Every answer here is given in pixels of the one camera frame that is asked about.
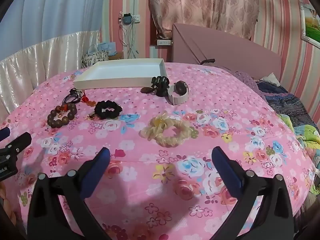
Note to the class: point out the white power strip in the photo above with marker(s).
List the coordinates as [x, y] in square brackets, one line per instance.
[163, 42]

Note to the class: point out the black scrunchie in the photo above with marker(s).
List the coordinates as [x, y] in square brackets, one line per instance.
[100, 110]

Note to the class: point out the framed landscape painting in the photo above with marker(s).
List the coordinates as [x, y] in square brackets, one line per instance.
[313, 27]

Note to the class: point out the black hair claw clip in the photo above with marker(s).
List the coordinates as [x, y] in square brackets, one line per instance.
[160, 82]

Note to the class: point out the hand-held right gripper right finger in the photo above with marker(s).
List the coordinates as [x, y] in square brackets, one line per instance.
[225, 170]

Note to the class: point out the green cartoon blanket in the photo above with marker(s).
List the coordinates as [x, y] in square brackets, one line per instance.
[307, 135]

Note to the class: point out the pink padded headboard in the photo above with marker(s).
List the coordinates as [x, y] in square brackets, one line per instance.
[225, 45]

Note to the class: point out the light blue gift bag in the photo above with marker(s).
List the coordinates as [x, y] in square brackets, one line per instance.
[107, 47]

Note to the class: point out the blue wall charger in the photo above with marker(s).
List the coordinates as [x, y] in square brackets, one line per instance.
[127, 18]

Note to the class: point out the small brown charm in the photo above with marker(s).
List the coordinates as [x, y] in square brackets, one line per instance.
[90, 116]

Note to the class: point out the white satin curtain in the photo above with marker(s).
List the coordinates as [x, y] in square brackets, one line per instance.
[37, 55]

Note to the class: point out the floral tote bag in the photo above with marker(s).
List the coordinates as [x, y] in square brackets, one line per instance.
[95, 58]

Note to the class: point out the cream scrunchie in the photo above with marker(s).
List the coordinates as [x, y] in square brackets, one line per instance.
[163, 140]

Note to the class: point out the white shallow tray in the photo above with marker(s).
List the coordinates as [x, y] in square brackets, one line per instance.
[120, 70]

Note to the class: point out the purple spotted cloth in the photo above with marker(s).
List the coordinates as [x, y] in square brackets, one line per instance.
[243, 76]

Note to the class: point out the person's left hand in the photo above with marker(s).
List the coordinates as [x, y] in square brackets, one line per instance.
[5, 200]

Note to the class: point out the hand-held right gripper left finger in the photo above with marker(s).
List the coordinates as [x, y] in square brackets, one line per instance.
[96, 170]

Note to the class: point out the pink patterned curtain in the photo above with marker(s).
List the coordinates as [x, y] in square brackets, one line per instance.
[200, 2]

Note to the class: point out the red knot gourd pendant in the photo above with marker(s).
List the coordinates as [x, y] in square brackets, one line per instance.
[90, 103]

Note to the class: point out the light blue curtain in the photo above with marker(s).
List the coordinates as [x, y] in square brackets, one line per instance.
[62, 5]

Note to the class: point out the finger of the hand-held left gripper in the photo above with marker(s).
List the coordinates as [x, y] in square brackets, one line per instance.
[5, 133]
[16, 142]

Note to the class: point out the white pillow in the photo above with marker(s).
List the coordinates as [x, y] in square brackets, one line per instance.
[270, 78]

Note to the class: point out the dark patterned quilt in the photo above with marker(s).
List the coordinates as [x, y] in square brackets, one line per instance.
[287, 100]

